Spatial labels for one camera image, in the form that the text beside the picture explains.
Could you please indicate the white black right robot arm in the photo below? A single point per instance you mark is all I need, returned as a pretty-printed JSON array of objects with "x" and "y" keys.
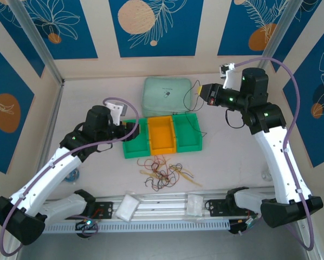
[{"x": 275, "y": 157}]

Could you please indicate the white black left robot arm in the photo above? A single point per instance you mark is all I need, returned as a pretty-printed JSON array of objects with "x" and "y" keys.
[{"x": 42, "y": 184}]

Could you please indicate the green plastic bin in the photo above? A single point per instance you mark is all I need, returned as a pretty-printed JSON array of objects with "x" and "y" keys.
[
  {"x": 136, "y": 152},
  {"x": 189, "y": 139}
]

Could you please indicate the orange plastic bin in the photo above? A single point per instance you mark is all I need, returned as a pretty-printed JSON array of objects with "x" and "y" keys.
[{"x": 162, "y": 135}]

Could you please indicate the mint green zip pouch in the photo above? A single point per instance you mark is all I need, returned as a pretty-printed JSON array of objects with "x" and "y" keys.
[{"x": 162, "y": 103}]

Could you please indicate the blue tape roll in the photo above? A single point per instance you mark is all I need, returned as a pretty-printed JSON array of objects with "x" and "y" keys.
[{"x": 71, "y": 176}]

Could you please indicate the clear plastic bag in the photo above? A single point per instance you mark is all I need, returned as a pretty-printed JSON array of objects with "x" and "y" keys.
[
  {"x": 127, "y": 207},
  {"x": 194, "y": 204}
]

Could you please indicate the small circuit board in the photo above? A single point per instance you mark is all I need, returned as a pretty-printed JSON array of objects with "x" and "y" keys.
[
  {"x": 246, "y": 223},
  {"x": 86, "y": 226}
]

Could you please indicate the aluminium table edge rail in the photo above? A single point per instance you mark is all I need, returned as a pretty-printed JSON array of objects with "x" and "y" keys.
[{"x": 55, "y": 113}]

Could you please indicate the aluminium corner post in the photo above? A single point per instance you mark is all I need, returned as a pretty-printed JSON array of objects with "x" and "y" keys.
[
  {"x": 37, "y": 40},
  {"x": 279, "y": 29}
]

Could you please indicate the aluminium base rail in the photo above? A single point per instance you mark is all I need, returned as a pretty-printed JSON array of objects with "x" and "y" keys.
[{"x": 162, "y": 203}]

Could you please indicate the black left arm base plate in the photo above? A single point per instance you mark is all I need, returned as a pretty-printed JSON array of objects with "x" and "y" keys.
[{"x": 105, "y": 210}]

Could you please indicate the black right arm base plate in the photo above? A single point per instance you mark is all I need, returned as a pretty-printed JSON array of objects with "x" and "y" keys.
[{"x": 216, "y": 208}]

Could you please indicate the aluminium frame strut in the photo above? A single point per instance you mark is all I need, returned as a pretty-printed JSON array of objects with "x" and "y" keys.
[{"x": 315, "y": 256}]

